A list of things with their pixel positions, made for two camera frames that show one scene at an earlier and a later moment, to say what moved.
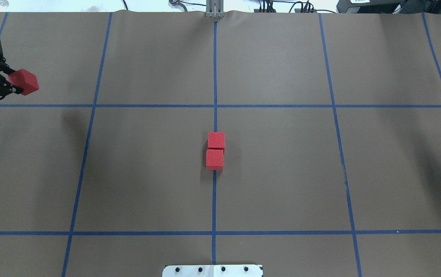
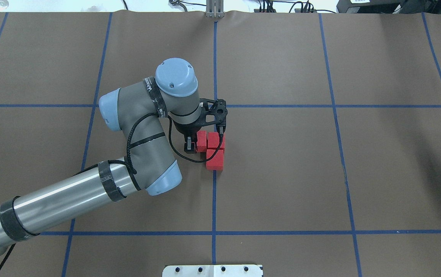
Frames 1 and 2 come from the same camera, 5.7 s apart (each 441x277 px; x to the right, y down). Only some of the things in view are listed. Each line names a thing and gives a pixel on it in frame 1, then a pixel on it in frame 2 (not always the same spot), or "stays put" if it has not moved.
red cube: x=25 y=80 to x=202 y=141
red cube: x=216 y=141 stays put
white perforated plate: x=212 y=271 stays put
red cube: x=214 y=159 stays put
